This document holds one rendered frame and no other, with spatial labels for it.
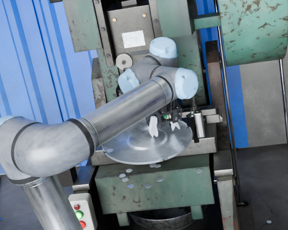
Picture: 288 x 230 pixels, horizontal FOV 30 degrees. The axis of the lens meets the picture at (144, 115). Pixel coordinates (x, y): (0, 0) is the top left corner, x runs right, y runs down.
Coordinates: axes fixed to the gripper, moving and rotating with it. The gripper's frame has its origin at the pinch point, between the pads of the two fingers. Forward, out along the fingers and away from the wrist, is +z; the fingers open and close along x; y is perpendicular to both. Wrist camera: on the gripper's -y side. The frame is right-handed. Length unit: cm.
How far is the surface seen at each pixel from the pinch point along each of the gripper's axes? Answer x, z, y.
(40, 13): -7, 43, -152
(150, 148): -6.6, 0.0, 6.1
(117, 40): -2.7, -16.7, -29.0
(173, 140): 1.3, 0.5, 5.7
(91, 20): -10.3, -25.3, -31.4
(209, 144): 16.7, 12.6, 2.2
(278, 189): 76, 98, -24
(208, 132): 19.0, 11.8, -2.6
